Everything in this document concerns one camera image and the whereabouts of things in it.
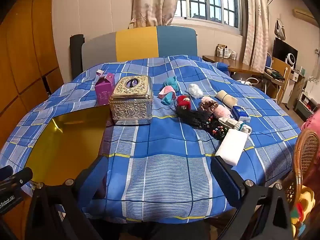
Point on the colourful yellow toy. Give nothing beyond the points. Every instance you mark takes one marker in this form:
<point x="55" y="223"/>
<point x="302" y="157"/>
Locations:
<point x="302" y="205"/>

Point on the pink cloth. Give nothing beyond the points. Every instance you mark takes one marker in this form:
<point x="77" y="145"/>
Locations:
<point x="313" y="125"/>

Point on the black wig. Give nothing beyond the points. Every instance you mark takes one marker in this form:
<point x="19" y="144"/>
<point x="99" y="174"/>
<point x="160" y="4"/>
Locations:
<point x="192" y="117"/>

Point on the white sock with green stripes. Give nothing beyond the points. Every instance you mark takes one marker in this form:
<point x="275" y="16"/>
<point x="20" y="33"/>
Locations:
<point x="235" y="124"/>

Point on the white shelf unit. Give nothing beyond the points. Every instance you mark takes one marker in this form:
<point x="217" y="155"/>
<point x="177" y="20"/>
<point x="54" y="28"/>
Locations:
<point x="296" y="85"/>

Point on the pink patterned curtain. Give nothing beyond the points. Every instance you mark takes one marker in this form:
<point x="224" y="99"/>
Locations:
<point x="255" y="22"/>

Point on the green and black tool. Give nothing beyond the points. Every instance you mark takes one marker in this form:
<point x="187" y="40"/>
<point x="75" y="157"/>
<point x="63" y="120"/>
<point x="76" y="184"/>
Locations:
<point x="275" y="73"/>

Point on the white sponge block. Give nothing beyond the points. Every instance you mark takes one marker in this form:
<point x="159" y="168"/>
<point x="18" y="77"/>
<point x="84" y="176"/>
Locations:
<point x="231" y="146"/>

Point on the grey yellow blue headboard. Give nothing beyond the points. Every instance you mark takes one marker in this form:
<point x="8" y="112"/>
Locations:
<point x="137" y="45"/>

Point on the brown scrunchie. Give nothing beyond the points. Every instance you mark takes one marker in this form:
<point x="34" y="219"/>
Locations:
<point x="207" y="105"/>

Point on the ornate silver tissue box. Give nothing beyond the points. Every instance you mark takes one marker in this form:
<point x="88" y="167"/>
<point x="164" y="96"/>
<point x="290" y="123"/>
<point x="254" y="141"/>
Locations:
<point x="131" y="100"/>

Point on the white round fan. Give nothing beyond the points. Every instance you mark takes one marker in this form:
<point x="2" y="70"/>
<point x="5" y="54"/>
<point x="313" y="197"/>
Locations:
<point x="290" y="58"/>

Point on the pink dishcloth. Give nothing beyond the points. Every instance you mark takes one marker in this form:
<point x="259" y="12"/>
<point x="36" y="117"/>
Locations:
<point x="222" y="112"/>

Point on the pink and teal sock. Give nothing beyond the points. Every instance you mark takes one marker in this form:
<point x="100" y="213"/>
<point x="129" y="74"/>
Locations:
<point x="167" y="96"/>

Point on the red plush sock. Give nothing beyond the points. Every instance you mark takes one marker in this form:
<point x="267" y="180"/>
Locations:
<point x="184" y="102"/>

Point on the black monitor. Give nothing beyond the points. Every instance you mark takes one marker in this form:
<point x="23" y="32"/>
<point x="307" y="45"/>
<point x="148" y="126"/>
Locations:
<point x="281" y="50"/>

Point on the floral beige curtain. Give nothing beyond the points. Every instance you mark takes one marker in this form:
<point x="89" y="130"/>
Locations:
<point x="152" y="2"/>

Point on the white hanging bag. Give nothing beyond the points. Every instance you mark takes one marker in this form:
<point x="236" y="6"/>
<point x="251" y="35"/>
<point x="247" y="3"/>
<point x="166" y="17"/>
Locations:
<point x="281" y="30"/>

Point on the air conditioner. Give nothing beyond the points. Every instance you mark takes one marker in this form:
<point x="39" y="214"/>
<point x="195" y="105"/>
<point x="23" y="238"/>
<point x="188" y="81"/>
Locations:
<point x="302" y="15"/>

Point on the yellow wooden chair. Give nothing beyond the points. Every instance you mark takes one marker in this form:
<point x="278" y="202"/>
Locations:
<point x="281" y="70"/>

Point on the white coat stand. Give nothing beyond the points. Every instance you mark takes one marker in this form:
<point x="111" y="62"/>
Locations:
<point x="268" y="17"/>

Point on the blue plaid bed blanket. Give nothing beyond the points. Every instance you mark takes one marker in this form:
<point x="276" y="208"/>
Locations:
<point x="162" y="155"/>

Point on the purple carton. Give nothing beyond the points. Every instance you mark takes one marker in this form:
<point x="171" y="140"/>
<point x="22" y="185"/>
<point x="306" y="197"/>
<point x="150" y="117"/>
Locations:
<point x="105" y="90"/>

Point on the wooden wardrobe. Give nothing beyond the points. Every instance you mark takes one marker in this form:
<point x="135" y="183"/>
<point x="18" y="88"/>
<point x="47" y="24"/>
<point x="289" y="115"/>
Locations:
<point x="25" y="55"/>

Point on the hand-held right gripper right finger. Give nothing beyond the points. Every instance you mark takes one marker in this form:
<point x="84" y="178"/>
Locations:
<point x="226" y="177"/>

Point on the blue tissue packet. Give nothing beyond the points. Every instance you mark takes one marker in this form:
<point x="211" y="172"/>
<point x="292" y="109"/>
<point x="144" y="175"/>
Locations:
<point x="240" y="113"/>

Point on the beige rolled cloth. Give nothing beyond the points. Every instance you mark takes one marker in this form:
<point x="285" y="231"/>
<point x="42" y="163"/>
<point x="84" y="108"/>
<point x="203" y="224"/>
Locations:
<point x="226" y="98"/>

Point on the rattan chair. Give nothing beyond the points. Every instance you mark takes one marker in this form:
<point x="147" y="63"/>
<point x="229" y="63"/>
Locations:
<point x="306" y="152"/>

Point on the low green cabinet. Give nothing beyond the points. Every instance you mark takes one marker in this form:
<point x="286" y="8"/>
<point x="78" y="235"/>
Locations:
<point x="307" y="105"/>

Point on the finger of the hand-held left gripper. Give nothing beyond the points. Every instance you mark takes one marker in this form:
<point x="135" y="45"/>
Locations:
<point x="5" y="172"/>
<point x="21" y="178"/>

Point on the white fluffy ball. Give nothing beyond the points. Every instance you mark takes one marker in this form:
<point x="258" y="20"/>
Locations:
<point x="195" y="90"/>

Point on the wooden table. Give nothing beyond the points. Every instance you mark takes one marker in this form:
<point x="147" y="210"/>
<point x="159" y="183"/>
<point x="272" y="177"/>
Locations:
<point x="240" y="67"/>

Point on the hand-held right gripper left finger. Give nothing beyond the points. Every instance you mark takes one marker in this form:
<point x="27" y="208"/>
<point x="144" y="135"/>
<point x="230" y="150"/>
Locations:
<point x="93" y="177"/>

